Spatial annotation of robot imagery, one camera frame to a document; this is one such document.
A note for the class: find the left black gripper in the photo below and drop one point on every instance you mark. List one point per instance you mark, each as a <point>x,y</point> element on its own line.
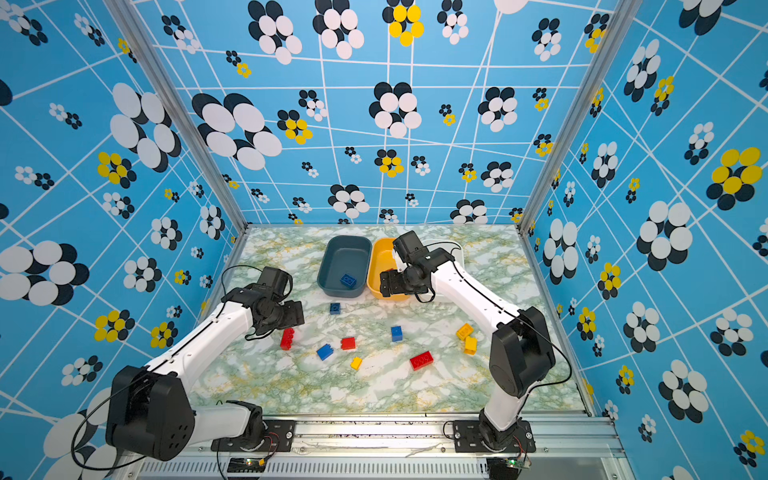
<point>295,316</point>

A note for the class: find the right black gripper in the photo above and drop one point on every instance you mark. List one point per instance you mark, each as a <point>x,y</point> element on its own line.
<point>393,275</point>

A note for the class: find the long red lego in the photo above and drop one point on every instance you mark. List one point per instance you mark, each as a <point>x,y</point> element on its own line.
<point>287,339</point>
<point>421,361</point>

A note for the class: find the yellow plastic bin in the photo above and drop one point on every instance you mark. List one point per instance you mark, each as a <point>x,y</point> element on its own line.
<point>382,260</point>

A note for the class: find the dark blue lego brick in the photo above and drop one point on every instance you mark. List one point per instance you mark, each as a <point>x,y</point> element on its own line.
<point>348,281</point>

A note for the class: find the dark teal plastic bin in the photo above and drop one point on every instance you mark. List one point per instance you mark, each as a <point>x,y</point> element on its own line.
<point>344,254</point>

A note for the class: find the orange yellow lego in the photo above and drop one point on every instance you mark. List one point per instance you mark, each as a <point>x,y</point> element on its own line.
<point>464,331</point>

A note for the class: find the white plastic bin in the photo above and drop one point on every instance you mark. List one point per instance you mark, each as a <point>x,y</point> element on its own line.
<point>456,250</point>

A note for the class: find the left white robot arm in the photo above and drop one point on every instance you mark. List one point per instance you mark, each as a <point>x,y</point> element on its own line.
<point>150,413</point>

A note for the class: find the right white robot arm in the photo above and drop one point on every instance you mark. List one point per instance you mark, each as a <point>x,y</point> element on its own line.
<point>521,352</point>

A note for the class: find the blue lego centre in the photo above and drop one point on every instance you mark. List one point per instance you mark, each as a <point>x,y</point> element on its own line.
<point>396,334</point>

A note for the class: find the light blue lego brick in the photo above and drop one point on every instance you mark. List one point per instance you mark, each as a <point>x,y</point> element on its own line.
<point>325,352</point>

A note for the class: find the left circuit board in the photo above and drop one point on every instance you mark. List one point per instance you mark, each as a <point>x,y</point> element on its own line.
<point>240,465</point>

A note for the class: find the circuit board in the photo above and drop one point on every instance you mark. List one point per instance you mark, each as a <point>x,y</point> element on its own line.
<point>505,469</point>
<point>240,465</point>

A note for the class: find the right circuit board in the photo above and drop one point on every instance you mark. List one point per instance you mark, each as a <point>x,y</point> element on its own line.
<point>505,469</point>

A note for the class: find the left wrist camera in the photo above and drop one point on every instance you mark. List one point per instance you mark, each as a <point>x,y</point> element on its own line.
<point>278,281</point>

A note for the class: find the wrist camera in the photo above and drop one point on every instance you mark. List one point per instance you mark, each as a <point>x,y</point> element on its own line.
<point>278,281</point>
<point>409,247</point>

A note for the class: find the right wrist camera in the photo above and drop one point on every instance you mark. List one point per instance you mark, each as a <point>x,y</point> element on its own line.
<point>409,247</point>

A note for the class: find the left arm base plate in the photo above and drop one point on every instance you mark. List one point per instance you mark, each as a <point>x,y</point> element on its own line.
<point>272,436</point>

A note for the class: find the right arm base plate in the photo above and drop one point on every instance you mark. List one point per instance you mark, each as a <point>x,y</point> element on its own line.
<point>473,436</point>

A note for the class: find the aluminium front rail frame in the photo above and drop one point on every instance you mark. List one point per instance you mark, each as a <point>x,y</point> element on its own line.
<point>408,446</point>

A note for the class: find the aluminium corner post left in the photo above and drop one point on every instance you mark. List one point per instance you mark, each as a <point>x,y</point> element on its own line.
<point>128,21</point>

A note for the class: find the aluminium corner post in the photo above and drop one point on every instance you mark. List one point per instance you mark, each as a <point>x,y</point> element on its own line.
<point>619,25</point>
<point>128,21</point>

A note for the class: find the aluminium corner post right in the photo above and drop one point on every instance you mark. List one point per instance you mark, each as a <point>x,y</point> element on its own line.
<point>619,25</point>

